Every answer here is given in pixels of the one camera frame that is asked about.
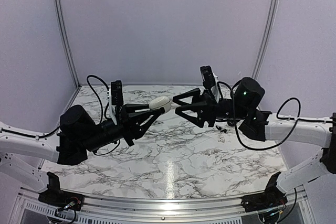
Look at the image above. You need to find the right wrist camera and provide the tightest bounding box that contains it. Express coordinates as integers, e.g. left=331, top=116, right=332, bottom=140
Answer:
left=200, top=66, right=222, bottom=102

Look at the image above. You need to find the aluminium front rail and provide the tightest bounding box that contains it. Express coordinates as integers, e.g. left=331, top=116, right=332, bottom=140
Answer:
left=9, top=187, right=316, bottom=223

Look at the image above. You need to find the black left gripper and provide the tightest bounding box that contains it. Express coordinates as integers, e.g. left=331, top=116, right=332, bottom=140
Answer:
left=82, top=103, right=161, bottom=152

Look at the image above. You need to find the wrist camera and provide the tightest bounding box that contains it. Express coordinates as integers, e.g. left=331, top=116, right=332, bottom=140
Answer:
left=108, top=80, right=124, bottom=125
left=200, top=66, right=222, bottom=102

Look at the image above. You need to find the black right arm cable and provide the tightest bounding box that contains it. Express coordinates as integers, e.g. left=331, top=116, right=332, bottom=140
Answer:
left=215, top=81, right=333, bottom=151

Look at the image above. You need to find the left aluminium corner post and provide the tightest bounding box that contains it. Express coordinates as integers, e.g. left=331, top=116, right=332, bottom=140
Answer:
left=54, top=0, right=81, bottom=89

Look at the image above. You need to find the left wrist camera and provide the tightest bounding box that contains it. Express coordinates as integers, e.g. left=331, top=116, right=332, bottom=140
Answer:
left=108, top=80, right=124, bottom=125

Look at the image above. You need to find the right aluminium corner post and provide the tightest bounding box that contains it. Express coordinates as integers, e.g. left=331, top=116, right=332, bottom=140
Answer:
left=251, top=0, right=279, bottom=80

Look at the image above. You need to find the white oval charging case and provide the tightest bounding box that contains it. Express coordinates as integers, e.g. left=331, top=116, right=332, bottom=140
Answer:
left=149, top=96, right=171, bottom=114

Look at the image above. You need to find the aluminium corner post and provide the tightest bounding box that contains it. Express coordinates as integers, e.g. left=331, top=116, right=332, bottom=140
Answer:
left=54, top=0, right=81, bottom=89
left=251, top=0, right=279, bottom=80

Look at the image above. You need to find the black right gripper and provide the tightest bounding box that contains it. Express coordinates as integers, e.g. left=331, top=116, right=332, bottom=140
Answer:
left=173, top=88, right=249, bottom=128

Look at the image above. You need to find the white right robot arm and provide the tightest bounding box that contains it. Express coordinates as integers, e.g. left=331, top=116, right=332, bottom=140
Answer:
left=173, top=77, right=335, bottom=207

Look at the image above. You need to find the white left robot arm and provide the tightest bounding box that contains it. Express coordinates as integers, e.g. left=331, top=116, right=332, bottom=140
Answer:
left=1, top=102, right=171, bottom=206

